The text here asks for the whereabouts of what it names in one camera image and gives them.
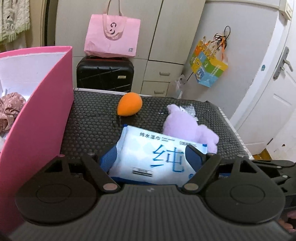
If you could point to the silver door handle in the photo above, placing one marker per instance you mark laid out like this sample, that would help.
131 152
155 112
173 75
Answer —
282 61

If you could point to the blue white wet wipes pack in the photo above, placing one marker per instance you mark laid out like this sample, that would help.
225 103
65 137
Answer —
145 157

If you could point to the beige wardrobe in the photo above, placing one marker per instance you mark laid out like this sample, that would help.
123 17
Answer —
155 35

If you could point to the black suitcase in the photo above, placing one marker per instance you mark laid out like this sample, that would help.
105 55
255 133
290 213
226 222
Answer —
112 74

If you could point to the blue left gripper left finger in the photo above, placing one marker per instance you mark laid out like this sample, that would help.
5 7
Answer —
107 158

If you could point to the pink floral cloth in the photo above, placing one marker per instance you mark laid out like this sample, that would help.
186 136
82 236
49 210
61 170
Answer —
11 105

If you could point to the colourful hanging paper bag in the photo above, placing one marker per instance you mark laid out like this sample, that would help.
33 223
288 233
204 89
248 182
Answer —
209 61

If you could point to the white door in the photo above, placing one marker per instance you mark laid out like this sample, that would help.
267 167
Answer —
268 104

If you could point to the pink tote bag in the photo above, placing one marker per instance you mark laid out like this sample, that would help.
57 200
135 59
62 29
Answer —
110 36

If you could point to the white clear hanging bag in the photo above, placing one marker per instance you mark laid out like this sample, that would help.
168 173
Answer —
176 87

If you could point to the person's hand with ring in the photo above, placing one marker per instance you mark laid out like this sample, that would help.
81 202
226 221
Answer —
287 220

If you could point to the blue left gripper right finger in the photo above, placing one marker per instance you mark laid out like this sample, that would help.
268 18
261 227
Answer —
194 157

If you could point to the knitted cream garment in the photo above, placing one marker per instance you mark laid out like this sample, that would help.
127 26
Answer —
15 19

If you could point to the pink storage box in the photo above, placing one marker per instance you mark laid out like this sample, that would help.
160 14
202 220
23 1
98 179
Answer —
43 75

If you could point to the purple plush toy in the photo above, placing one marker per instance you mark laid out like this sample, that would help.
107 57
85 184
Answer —
180 124

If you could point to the orange makeup sponge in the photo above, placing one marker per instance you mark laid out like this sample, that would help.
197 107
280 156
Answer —
129 104

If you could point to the black textured table mat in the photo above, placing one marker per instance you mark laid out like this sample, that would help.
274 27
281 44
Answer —
93 125

